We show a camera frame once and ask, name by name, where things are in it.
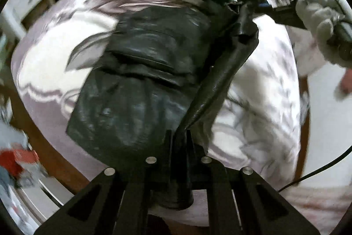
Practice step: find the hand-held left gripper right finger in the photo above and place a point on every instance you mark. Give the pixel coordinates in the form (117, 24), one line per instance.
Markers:
(189, 147)

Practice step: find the white lilac printed blanket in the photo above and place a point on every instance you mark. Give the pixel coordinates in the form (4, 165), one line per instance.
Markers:
(264, 91)

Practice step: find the person's right hand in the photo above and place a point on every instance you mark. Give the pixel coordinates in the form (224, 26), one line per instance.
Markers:
(321, 20)

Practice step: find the black leather jacket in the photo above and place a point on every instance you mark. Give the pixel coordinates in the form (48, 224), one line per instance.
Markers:
(143, 78)

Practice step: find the red box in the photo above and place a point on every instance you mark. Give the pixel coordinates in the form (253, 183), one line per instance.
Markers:
(16, 162)

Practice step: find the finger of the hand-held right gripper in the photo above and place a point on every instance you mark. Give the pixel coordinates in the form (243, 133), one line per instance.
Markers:
(254, 1)

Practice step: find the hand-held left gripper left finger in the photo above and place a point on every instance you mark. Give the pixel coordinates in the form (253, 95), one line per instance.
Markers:
(168, 147)

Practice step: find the wooden bed frame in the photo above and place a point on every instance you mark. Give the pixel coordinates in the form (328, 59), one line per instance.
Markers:
(46, 147)

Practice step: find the person's right forearm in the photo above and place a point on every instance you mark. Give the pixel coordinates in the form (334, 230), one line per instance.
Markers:
(344, 85)

